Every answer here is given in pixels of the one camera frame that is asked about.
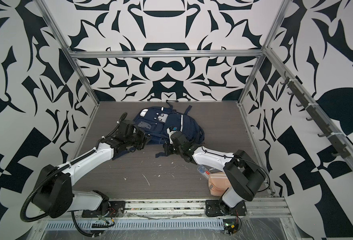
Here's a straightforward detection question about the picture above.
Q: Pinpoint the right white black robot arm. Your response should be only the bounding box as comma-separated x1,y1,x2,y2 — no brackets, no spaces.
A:
163,132,268,209

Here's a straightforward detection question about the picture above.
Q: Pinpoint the aluminium front rail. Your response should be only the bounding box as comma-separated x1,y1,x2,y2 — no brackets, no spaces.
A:
35,196,292,222

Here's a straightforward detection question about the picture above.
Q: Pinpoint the navy blue student backpack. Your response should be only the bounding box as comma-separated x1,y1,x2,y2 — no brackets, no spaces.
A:
112,100,205,160

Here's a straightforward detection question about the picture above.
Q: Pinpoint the clear plastic eraser case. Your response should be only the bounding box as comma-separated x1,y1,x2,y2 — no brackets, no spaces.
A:
197,165,210,180

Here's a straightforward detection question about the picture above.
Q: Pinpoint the wall hook rack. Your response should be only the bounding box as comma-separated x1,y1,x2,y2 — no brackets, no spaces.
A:
281,73,351,159

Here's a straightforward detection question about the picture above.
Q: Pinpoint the green circuit board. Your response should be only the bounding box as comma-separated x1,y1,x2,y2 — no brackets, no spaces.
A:
223,218,242,235

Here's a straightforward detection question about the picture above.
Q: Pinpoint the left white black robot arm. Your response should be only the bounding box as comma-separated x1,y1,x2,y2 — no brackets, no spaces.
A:
20,120,151,222

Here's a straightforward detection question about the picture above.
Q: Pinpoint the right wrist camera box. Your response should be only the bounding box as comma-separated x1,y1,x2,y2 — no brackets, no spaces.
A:
167,127,181,145

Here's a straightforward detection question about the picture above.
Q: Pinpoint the aluminium cage frame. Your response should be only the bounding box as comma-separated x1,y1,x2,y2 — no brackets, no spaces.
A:
32,0,353,193

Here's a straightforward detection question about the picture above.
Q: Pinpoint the white slotted cable duct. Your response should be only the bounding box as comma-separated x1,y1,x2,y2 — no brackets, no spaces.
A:
44,218,225,231

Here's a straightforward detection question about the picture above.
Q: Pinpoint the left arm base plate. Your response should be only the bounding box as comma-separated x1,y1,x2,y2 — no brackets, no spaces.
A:
81,201,126,218

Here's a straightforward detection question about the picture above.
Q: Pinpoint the pink fabric pencil pouch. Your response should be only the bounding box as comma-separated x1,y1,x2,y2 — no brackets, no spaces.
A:
208,172,231,197

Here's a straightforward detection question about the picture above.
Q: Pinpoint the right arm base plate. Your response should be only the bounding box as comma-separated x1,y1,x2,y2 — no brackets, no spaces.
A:
205,200,247,217

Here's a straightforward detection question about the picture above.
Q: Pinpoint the black corrugated cable hose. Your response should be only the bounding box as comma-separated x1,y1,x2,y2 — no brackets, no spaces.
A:
19,112,128,238

